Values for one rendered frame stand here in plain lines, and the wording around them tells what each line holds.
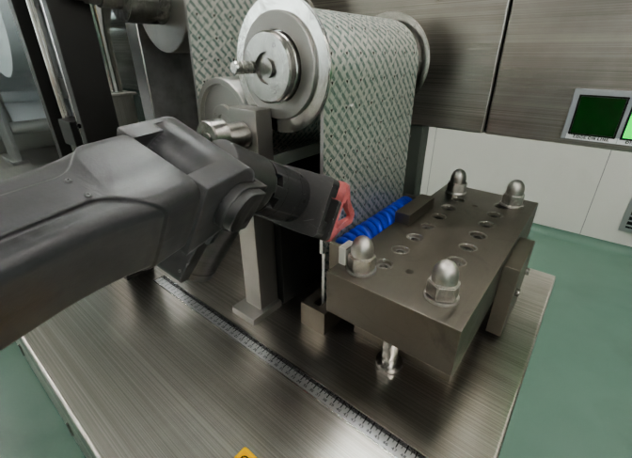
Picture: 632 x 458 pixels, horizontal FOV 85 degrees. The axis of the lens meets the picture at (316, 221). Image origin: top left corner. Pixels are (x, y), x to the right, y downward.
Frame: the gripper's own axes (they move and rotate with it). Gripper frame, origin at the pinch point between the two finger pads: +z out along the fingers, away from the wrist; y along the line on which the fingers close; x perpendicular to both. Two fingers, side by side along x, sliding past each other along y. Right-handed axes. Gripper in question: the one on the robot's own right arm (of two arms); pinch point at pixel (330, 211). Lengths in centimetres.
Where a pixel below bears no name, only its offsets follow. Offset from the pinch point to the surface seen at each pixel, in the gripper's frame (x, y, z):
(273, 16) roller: 17.9, -6.1, -13.6
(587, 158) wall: 91, 23, 252
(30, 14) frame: 13, -44, -24
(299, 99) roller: 10.8, -2.6, -9.5
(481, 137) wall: 95, -47, 250
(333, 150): 7.1, 0.2, -4.0
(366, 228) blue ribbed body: -0.7, 2.8, 6.0
